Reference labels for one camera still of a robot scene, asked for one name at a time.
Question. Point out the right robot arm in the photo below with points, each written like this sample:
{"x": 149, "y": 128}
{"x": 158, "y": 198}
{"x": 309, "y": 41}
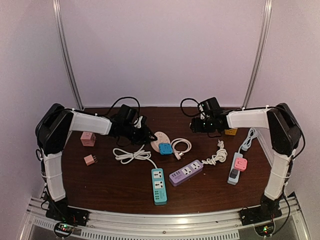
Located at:
{"x": 285, "y": 135}

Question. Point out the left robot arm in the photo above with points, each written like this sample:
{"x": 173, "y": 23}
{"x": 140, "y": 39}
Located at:
{"x": 54, "y": 128}

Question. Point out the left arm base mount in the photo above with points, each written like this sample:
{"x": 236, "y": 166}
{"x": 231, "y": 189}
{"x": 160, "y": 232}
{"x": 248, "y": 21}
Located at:
{"x": 74, "y": 216}

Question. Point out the right aluminium frame post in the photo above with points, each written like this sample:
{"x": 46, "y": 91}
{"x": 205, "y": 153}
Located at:
{"x": 264, "y": 32}

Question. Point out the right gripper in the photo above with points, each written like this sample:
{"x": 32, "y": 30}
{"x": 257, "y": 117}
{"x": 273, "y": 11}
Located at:
{"x": 197, "y": 127}

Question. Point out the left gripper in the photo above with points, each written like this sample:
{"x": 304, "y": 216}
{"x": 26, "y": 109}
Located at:
{"x": 144, "y": 137}

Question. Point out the pink cube socket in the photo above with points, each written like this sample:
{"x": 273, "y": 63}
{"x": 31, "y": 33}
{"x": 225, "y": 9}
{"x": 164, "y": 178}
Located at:
{"x": 88, "y": 139}

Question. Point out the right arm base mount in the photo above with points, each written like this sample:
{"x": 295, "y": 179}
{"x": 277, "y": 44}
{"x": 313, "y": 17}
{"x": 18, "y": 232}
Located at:
{"x": 254, "y": 215}

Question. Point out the front aluminium rail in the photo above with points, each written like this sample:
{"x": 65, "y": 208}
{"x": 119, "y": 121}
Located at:
{"x": 104, "y": 225}

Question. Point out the blue white cube socket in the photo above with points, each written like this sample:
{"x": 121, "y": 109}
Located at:
{"x": 165, "y": 149}

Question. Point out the pink square plug adapter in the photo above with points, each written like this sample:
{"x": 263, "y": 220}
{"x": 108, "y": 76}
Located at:
{"x": 240, "y": 164}

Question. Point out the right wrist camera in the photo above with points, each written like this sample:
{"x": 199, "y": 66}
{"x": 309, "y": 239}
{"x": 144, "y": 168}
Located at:
{"x": 209, "y": 108}

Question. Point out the small pink plug adapter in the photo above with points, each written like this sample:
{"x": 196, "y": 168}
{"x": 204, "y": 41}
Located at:
{"x": 90, "y": 159}

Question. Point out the left aluminium frame post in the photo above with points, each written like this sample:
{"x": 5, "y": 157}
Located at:
{"x": 65, "y": 53}

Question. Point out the yellow cube socket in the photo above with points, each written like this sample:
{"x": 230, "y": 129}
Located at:
{"x": 231, "y": 131}

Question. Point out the grey blue power strip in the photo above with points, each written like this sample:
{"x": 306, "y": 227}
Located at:
{"x": 234, "y": 181}

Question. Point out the pink round power strip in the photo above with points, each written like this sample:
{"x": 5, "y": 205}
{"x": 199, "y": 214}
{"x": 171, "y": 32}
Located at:
{"x": 162, "y": 138}

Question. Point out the teal power strip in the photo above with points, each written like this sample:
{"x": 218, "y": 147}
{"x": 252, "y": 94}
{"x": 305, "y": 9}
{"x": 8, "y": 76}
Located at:
{"x": 159, "y": 187}

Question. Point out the black plug adapter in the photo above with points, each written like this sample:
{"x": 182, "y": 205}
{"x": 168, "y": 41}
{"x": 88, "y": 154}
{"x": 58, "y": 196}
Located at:
{"x": 234, "y": 173}

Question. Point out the purple power strip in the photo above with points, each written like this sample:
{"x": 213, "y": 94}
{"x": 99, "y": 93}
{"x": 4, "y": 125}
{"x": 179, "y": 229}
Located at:
{"x": 183, "y": 174}

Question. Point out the aluminium frame post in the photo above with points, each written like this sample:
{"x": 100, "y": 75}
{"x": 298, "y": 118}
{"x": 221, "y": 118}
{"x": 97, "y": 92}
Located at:
{"x": 264, "y": 32}
{"x": 65, "y": 53}

